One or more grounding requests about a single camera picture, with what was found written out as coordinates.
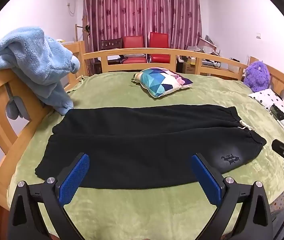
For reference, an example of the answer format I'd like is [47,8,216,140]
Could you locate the black pants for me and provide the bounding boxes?
[34,106,267,190]

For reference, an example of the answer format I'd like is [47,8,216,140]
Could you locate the dark wooden chair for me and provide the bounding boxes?
[100,38,123,61]

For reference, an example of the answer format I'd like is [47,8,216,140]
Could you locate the white flower print pillow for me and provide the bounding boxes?
[248,89,284,138]

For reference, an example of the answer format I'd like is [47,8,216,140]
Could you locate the geometric print pillow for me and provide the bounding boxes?
[132,67,194,98]

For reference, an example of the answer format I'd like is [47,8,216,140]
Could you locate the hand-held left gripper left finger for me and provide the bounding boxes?
[8,152,90,240]

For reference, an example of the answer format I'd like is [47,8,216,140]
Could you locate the blue fleece garment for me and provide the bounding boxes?
[0,26,81,120]

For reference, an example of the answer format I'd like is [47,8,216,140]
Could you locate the dark green object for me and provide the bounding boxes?
[269,104,284,121]

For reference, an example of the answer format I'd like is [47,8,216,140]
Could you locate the cardboard box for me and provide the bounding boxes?
[182,62,197,74]

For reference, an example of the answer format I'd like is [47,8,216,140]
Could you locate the purple plush toy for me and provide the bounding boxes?
[243,60,271,93]

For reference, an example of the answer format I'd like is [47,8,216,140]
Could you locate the green fleece blanket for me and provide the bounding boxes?
[7,70,284,240]

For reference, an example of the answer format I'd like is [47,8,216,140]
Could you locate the maroon striped curtain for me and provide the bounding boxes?
[83,0,203,53]

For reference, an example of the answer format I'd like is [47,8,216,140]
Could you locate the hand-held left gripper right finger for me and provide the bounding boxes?
[191,153,274,240]

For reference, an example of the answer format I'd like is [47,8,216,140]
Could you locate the star print bed sheet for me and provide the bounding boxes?
[269,182,284,214]

